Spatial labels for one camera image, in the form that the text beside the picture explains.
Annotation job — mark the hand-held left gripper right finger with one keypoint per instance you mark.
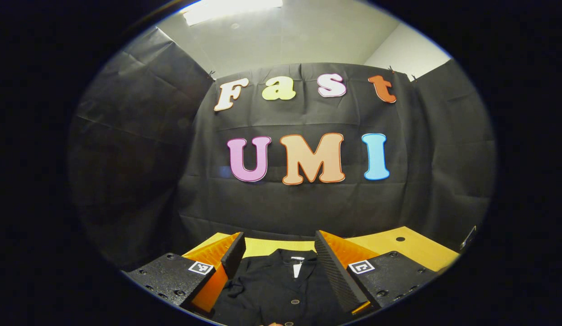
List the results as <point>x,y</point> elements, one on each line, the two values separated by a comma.
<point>334,270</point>

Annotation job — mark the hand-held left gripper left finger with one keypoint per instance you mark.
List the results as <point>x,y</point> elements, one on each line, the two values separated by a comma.
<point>234,254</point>

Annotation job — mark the black backdrop cloth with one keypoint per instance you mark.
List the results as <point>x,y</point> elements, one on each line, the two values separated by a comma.
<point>285,203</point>

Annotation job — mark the black buttoned shirt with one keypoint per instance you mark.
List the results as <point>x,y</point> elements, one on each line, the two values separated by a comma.
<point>267,290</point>

